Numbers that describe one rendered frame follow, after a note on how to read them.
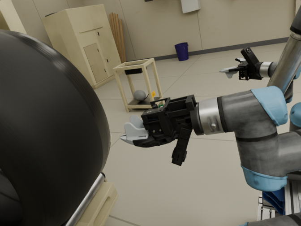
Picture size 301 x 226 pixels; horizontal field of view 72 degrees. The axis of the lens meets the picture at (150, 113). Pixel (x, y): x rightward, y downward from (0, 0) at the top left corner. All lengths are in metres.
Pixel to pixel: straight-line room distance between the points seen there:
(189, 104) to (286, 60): 0.58
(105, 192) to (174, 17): 6.21
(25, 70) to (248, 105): 0.46
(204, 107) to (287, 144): 0.16
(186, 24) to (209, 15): 0.68
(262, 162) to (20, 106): 0.47
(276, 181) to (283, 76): 0.57
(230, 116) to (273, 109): 0.07
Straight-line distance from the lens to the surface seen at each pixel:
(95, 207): 0.82
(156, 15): 6.97
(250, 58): 1.16
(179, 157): 0.50
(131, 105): 3.58
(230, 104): 0.42
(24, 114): 0.47
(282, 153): 0.45
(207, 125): 0.42
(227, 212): 1.78
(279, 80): 0.97
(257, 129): 0.42
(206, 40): 6.55
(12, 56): 0.56
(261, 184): 0.46
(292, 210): 1.05
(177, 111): 0.44
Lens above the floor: 1.41
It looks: 25 degrees down
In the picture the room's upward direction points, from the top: 15 degrees counter-clockwise
